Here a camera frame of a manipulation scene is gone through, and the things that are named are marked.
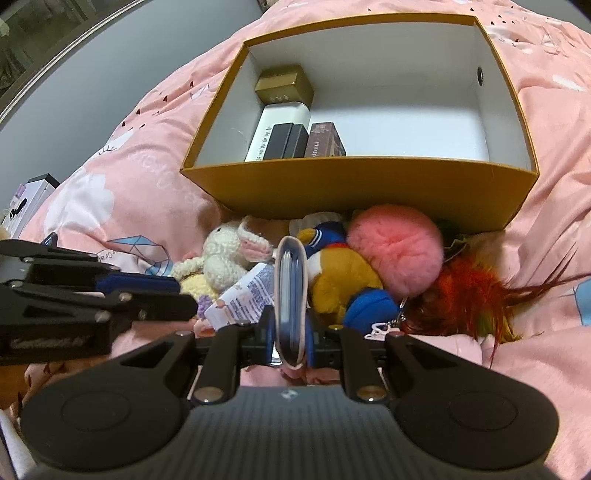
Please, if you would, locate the metal keychain charm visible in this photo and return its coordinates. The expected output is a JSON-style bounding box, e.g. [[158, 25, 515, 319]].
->
[[365, 295, 411, 341]]

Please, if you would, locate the pink fluffy pom-pom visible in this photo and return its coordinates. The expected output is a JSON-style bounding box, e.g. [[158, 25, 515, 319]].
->
[[346, 204, 445, 298]]

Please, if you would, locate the white rectangular box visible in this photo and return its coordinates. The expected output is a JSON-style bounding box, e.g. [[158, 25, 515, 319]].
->
[[245, 104, 311, 162]]

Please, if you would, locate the black box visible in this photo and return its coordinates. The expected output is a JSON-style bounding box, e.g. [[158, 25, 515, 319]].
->
[[263, 123, 309, 160]]

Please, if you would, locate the window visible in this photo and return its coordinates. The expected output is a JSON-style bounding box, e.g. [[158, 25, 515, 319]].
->
[[0, 0, 148, 121]]

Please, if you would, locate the dark photo card box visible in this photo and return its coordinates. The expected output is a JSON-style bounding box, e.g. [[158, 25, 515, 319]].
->
[[305, 122, 347, 158]]

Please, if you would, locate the white device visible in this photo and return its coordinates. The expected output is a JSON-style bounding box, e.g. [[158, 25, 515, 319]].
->
[[7, 173, 61, 239]]

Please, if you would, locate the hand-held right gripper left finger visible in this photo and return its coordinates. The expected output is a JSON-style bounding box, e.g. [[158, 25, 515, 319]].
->
[[117, 305, 278, 404]]

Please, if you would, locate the orange cardboard box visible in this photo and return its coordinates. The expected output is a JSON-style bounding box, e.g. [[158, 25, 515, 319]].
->
[[179, 13, 540, 234]]

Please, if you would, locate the red feather toy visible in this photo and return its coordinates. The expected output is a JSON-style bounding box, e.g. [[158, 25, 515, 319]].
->
[[399, 219, 587, 365]]

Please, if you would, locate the brown bear plush blue outfit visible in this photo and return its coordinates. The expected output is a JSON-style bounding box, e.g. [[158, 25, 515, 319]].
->
[[295, 220, 402, 330]]

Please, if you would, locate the pink printed blanket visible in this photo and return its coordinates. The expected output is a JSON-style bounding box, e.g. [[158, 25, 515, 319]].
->
[[0, 0, 591, 476]]

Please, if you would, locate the gold box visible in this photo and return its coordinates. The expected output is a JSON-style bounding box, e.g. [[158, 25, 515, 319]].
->
[[254, 65, 315, 106]]

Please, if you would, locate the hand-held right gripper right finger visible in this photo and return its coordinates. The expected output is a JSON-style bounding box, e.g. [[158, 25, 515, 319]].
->
[[302, 308, 463, 402]]

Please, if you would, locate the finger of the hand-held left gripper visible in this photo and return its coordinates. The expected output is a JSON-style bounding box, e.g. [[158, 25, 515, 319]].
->
[[0, 283, 200, 326], [0, 239, 182, 296]]

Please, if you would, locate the white crochet bunny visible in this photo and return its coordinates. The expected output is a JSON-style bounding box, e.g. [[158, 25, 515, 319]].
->
[[172, 217, 274, 305]]

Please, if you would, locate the white cream tube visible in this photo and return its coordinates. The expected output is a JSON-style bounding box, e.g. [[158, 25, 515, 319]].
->
[[204, 262, 278, 330]]

